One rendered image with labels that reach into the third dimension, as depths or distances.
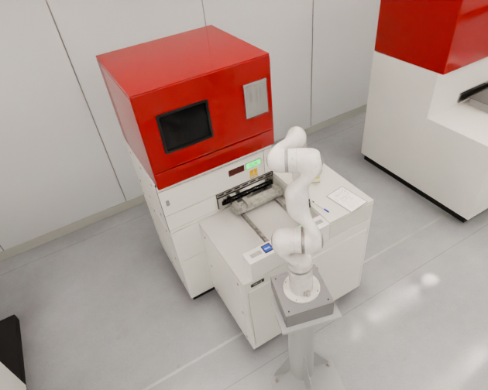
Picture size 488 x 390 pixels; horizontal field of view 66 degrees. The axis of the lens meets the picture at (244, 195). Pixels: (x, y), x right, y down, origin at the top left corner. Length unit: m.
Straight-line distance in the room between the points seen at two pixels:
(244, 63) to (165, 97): 0.47
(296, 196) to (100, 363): 2.09
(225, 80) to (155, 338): 1.96
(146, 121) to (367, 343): 2.09
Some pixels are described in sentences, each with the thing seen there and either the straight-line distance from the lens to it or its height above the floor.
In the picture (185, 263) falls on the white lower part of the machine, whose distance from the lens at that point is 2.79.
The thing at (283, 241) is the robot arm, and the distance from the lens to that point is 1.69.
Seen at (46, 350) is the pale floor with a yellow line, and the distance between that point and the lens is 3.42.
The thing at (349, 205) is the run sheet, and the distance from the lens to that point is 2.41.
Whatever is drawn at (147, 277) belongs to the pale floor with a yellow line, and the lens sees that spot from 3.46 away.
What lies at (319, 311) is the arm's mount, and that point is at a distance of 2.01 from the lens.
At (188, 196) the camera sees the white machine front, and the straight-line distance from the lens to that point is 2.43.
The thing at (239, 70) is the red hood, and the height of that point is 1.77.
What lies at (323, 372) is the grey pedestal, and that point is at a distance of 2.82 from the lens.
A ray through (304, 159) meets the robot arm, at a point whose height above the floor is 1.70.
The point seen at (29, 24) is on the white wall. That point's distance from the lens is 3.38.
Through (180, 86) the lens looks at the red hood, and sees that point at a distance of 2.02.
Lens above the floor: 2.58
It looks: 40 degrees down
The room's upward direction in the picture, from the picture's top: 7 degrees counter-clockwise
